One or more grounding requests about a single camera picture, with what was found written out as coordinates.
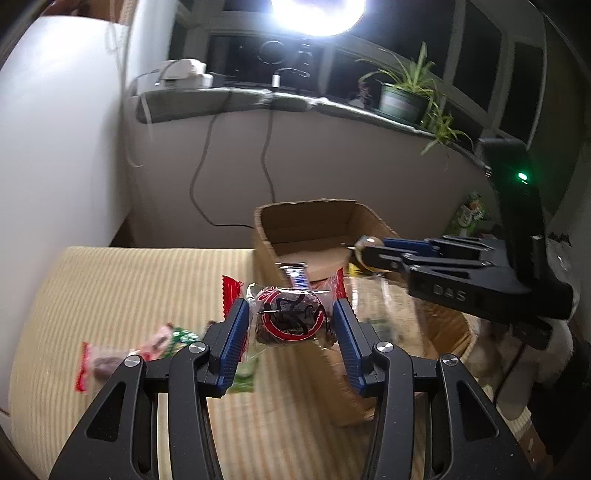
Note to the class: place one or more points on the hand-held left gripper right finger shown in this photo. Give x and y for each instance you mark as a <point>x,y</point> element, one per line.
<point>348,341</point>

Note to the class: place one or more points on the cardboard box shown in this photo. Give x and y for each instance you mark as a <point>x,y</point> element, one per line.
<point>314,221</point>

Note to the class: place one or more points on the clear-wrapped brown egg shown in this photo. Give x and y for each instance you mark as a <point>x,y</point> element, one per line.
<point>369,241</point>

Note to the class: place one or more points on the person's right forearm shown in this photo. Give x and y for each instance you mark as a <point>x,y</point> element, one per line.
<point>565,350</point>

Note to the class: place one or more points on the red-ended dark cake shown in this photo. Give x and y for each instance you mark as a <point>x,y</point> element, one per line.
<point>106,364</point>
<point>286,316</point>

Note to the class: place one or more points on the black tripod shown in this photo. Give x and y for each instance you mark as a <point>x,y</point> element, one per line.
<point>305,55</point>

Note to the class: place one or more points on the white power adapter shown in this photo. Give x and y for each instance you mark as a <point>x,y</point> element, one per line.
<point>182,68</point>

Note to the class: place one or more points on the white window frame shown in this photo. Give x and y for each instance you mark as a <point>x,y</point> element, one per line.
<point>509,83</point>

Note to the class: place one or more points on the small figurine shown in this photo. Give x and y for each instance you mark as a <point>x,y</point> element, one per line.
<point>364,94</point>

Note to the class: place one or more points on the white power strip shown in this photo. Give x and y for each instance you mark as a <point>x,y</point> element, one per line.
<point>189,82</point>

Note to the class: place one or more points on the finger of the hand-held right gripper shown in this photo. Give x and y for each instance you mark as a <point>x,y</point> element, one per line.
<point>401,243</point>
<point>383,261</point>

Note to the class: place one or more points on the grey windowsill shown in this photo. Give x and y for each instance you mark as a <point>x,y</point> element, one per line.
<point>194,104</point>

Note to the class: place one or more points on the brown chocolate bar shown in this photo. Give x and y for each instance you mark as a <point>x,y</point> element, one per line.
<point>298,277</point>

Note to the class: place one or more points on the clear bag of sliced bread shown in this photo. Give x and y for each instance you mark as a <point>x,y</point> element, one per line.
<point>374,304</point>

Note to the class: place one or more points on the white wardrobe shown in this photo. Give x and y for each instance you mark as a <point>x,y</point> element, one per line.
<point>55,161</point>

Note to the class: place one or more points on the pale green candy packet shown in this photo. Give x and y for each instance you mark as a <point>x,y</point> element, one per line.
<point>244,378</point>

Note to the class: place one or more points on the green snack bag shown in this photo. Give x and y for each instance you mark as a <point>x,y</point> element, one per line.
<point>468,214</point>

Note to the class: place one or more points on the potted spider plant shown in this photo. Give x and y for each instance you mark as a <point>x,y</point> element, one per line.
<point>401,104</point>

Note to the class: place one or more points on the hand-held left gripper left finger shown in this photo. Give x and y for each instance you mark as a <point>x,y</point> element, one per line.
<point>233,341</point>

